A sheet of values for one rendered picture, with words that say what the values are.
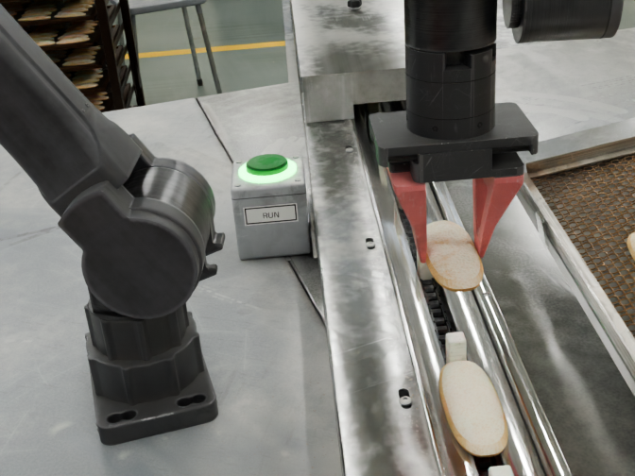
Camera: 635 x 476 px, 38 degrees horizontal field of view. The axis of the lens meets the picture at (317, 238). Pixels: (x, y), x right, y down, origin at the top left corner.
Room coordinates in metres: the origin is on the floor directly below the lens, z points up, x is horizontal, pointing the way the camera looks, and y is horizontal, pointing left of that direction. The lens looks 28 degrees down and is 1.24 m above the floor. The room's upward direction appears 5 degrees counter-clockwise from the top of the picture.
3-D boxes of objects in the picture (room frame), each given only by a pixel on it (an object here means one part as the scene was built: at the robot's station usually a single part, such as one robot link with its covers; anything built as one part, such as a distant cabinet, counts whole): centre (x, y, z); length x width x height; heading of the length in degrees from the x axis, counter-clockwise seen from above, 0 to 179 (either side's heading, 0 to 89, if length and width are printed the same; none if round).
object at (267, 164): (0.80, 0.04, 0.90); 0.04 x 0.04 x 0.02
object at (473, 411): (0.48, -0.09, 0.86); 0.10 x 0.04 x 0.01; 1
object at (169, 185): (0.58, 0.12, 0.94); 0.09 x 0.05 x 0.10; 87
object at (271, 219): (0.80, 0.04, 0.84); 0.08 x 0.08 x 0.11; 1
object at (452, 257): (0.56, -0.09, 0.93); 0.10 x 0.04 x 0.01; 1
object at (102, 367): (0.58, 0.14, 0.86); 0.12 x 0.09 x 0.08; 14
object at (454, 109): (0.56, -0.09, 1.04); 0.10 x 0.07 x 0.07; 91
